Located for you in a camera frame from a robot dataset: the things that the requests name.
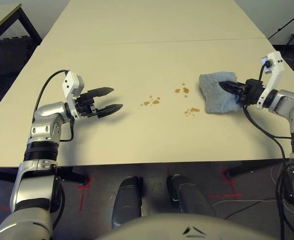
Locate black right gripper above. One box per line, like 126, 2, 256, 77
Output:
218, 78, 265, 106

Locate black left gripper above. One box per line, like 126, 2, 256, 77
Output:
74, 86, 124, 120

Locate light blue terry rag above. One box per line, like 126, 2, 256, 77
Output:
198, 71, 244, 115

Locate brown liquid spill drops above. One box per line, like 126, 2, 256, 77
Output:
140, 95, 162, 107
174, 83, 189, 98
183, 106, 200, 117

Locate black table foot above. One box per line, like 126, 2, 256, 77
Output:
225, 159, 287, 180
56, 166, 89, 185

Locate grey left robot leg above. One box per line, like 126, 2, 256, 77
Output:
111, 176, 144, 230

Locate grey robot leg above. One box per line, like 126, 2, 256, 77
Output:
166, 174, 216, 218
111, 176, 144, 230

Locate red floor tape cross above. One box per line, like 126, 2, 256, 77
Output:
209, 168, 244, 200

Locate black foam floor mat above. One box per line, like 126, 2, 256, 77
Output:
0, 34, 41, 121

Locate grey right robot leg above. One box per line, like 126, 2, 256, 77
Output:
166, 174, 216, 218

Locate grey robot torso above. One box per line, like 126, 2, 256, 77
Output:
96, 212, 272, 240

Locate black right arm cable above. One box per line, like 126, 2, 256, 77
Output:
243, 58, 294, 240

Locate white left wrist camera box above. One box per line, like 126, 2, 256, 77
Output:
61, 70, 85, 118

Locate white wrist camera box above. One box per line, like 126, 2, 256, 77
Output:
61, 70, 85, 118
256, 51, 286, 110

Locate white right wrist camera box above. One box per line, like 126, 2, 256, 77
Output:
256, 51, 286, 110

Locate thin white floor cable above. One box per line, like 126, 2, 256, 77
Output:
211, 198, 277, 207

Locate thin black floor cable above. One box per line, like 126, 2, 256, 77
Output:
224, 199, 262, 221

